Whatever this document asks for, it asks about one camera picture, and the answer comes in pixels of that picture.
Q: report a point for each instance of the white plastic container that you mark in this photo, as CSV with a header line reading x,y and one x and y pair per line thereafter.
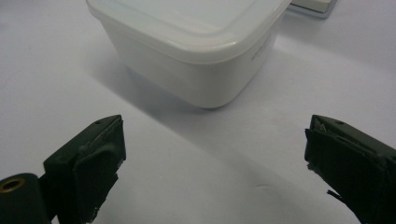
x,y
199,77

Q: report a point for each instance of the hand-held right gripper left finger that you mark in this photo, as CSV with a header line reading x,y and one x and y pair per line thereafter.
x,y
93,168

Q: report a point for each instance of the translucent white container lid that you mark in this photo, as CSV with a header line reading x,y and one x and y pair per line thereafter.
x,y
193,21

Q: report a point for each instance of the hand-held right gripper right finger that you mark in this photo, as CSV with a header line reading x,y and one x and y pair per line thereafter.
x,y
351,168

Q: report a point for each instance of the white tray with metal rim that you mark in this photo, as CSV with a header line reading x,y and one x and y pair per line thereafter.
x,y
314,6

